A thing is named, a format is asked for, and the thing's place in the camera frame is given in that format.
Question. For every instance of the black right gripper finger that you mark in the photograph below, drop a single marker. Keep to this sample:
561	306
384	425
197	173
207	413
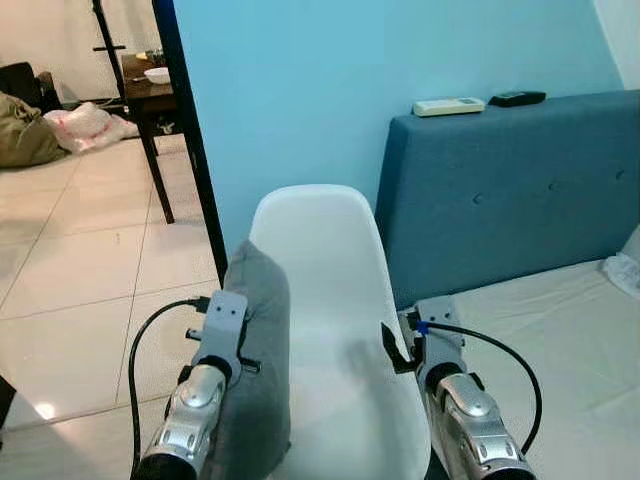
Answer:
393	348

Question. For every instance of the grey pillow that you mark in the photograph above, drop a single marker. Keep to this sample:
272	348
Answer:
260	410

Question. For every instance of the cream sheeted mattress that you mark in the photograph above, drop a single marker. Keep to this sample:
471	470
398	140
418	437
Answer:
570	370

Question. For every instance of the blue fabric headboard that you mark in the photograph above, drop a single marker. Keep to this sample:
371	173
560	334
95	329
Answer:
500	200

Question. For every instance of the clear plastic packet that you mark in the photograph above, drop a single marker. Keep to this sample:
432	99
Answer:
625	272

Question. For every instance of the white remote control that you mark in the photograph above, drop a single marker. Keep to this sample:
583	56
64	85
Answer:
450	106

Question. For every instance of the black remote control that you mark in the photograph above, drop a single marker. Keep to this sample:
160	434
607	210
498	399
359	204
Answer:
517	99

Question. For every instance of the dark wooden table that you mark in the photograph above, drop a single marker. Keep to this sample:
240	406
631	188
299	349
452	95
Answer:
150	95

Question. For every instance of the white pink plastic bag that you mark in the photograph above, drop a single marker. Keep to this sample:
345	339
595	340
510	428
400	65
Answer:
85	128

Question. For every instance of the white bowl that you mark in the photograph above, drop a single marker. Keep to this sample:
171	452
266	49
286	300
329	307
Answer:
157	76

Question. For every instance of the olive green bag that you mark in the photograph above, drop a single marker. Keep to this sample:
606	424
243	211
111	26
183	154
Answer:
25	135

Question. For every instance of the black coat stand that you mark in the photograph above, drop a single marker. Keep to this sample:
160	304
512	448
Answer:
109	46

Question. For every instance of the black bag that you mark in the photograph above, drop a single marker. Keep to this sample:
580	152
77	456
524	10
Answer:
20	80

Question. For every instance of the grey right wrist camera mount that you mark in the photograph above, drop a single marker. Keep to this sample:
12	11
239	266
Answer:
440	345

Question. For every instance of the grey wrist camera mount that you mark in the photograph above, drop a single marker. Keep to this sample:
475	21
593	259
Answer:
225	320
440	345

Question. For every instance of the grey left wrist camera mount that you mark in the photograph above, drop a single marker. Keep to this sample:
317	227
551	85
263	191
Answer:
225	320

